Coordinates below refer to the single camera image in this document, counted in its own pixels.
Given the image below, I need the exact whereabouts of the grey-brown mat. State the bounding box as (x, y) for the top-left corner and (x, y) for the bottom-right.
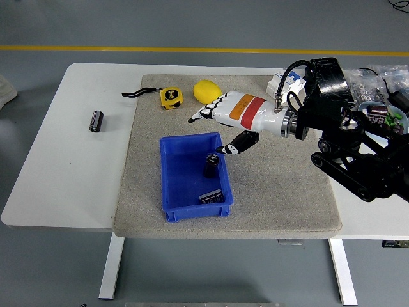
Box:
(113, 74), (342, 240)

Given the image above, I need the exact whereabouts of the glossy black pedal case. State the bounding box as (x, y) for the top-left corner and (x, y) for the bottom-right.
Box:
(303, 57), (352, 103)

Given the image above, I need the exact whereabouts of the black cylindrical battery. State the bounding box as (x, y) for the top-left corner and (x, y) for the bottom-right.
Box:
(198, 189), (224, 205)
(88, 110), (105, 133)
(203, 153), (220, 179)

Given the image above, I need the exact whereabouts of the white table leg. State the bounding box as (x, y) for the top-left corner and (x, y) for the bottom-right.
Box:
(328, 238), (358, 306)
(98, 237), (125, 301)

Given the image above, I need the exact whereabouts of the yellow lemon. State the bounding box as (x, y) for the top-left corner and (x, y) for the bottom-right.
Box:
(192, 79), (222, 104)

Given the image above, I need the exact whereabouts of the yellow tape measure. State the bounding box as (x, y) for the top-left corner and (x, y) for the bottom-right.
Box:
(121, 86), (185, 111)

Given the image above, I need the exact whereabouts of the clear plastic parts bag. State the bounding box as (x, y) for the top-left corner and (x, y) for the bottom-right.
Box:
(367, 63), (409, 95)

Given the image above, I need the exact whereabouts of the white circuit breaker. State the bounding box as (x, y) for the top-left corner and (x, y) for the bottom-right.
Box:
(266, 68), (307, 98)

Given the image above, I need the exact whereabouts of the clear bag of washers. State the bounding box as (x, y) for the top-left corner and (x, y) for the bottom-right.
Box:
(346, 68), (389, 106)

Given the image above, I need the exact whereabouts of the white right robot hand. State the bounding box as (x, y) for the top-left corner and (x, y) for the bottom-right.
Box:
(187, 91), (287, 156)

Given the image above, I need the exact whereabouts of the light blue bowl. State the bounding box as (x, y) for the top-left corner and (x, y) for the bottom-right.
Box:
(357, 101), (409, 135)

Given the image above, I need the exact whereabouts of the black power adapter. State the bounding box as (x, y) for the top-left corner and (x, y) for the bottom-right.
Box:
(388, 90), (409, 113)

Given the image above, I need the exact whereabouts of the green terminal connector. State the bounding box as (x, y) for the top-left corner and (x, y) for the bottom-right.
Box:
(385, 112), (404, 126)

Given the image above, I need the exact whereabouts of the blue plastic box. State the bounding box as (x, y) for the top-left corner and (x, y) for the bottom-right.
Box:
(158, 132), (234, 224)

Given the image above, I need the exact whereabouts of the large brown capacitor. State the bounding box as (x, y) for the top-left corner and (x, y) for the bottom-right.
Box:
(366, 104), (389, 124)

